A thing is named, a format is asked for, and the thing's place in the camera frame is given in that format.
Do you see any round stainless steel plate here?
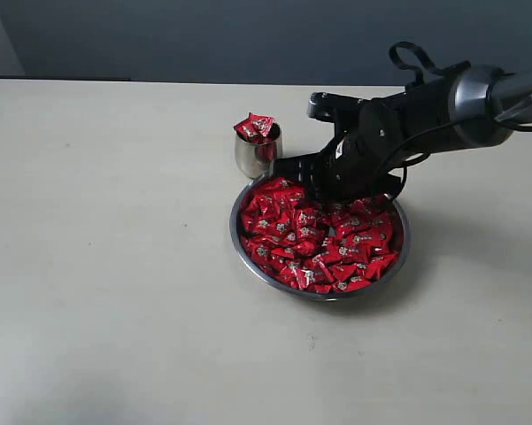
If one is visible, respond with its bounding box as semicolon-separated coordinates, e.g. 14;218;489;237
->
228;161;412;302

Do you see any red wrapped candy pile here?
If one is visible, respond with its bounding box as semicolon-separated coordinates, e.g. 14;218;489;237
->
239;174;404;294

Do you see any black cable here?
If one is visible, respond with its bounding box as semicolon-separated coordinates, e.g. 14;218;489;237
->
371;42;532;198

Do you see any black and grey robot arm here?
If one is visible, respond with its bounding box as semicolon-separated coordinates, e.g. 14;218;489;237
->
269;62;532;203

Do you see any stainless steel cup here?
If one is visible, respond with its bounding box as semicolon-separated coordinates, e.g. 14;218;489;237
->
235;122;282;179

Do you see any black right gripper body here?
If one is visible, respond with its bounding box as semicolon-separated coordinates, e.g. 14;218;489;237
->
312;99;426;205

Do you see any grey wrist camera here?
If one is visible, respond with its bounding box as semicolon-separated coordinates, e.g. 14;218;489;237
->
307;92;366;131

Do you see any top red candy in cup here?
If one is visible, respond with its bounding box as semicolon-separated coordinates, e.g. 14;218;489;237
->
233;112;275;139

